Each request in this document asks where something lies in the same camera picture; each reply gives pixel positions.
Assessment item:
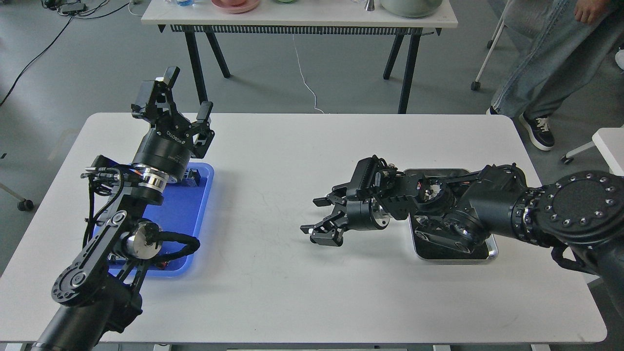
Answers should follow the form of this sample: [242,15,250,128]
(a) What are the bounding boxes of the black cables on floor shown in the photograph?
[0,0,132,109]

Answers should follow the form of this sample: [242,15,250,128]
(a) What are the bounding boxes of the grey-green bowl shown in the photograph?
[380,0,443,18]

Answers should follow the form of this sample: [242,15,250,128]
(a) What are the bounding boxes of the silver cone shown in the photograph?
[365,0,376,12]

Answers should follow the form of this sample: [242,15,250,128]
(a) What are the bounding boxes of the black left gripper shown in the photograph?
[131,66,215,182]

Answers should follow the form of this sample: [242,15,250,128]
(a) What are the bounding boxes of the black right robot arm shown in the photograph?
[300,156,624,313]

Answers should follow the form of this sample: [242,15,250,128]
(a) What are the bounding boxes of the grey office chair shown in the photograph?
[470,0,513,91]

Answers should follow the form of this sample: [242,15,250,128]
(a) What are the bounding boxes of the white side table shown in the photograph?
[560,126,624,176]

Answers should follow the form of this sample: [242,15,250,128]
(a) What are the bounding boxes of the steel tray with black mat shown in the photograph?
[404,169,498,265]

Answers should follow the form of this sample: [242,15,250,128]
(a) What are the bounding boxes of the black caster wheel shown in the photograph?
[0,183,34,212]

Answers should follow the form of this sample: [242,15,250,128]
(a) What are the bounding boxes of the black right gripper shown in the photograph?
[299,183,390,247]

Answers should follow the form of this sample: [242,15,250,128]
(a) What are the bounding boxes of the white cable on floor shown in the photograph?
[292,34,325,115]

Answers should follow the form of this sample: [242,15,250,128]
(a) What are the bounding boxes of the white background table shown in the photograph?
[142,0,458,114]

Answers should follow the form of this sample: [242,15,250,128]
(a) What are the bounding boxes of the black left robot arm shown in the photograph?
[31,66,215,351]

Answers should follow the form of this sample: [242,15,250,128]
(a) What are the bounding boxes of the person in jeans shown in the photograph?
[488,0,624,151]

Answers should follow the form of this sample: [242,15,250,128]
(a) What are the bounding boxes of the black red-tipped switch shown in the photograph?
[153,261,170,270]

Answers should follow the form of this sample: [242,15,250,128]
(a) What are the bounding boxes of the pink plate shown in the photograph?
[211,0,261,14]

